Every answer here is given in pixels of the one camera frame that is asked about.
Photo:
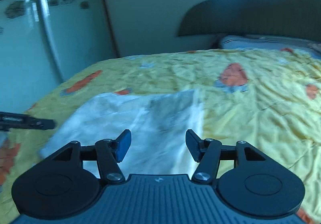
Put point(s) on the yellow cartoon bed quilt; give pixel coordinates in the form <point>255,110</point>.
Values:
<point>268,98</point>

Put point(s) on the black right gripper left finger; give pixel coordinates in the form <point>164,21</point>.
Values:
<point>71,179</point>

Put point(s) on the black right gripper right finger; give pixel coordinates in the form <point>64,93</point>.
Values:
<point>244,178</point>

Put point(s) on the dark scalloped headboard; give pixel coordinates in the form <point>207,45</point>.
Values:
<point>285,18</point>

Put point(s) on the white embossed pants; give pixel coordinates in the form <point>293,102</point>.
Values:
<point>158,124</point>

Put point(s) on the glossy white wardrobe door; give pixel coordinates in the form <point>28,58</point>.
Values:
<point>45,42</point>

